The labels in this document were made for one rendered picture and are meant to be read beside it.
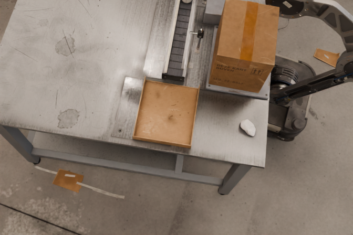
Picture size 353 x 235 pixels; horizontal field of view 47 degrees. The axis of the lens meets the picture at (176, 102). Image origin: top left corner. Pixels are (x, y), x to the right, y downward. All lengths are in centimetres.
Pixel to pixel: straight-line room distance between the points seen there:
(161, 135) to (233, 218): 99
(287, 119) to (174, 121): 94
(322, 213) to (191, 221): 83
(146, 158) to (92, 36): 80
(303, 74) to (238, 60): 115
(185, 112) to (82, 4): 79
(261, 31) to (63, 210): 160
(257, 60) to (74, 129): 85
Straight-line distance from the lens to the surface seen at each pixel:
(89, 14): 214
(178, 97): 189
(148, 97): 188
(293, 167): 279
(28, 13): 221
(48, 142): 252
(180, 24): 203
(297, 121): 254
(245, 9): 183
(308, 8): 189
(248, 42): 174
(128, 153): 243
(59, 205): 264
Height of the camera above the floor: 255
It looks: 66 degrees down
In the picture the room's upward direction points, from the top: 8 degrees clockwise
